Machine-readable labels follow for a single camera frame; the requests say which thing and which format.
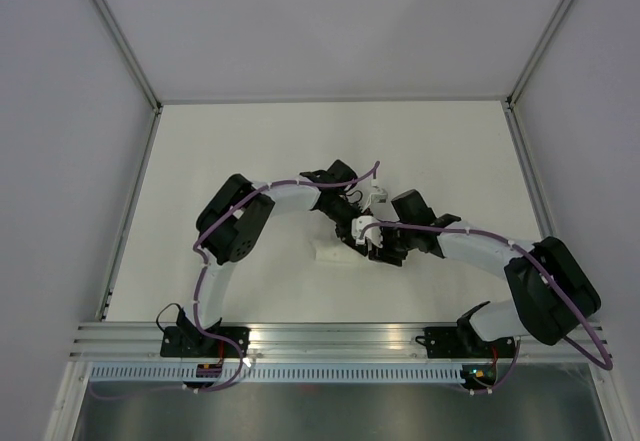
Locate white cloth napkin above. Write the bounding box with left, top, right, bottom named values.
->
left=311, top=239, right=367, bottom=265

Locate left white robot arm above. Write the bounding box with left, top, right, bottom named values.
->
left=168, top=160, right=377, bottom=357

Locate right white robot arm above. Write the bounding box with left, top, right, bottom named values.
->
left=351, top=190, right=601, bottom=356

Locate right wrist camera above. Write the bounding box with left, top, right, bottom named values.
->
left=351, top=215, right=382, bottom=248

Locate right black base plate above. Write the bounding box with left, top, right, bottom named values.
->
left=414, top=325, right=516, bottom=359

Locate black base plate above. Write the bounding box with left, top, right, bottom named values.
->
left=160, top=325, right=250, bottom=359
left=414, top=325, right=516, bottom=359

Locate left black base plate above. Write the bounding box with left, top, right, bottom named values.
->
left=160, top=325, right=250, bottom=359

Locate right aluminium frame post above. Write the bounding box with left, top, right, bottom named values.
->
left=505, top=0, right=577, bottom=110

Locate aluminium frame post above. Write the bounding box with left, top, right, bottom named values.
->
left=505, top=0, right=577, bottom=110
left=89, top=0, right=162, bottom=113

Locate aluminium mounting rail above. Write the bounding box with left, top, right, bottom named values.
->
left=67, top=321, right=615, bottom=363

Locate white slotted cable duct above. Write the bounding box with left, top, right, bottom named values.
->
left=90, top=362, right=463, bottom=384

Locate left aluminium frame post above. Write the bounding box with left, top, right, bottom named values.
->
left=89, top=0, right=162, bottom=113

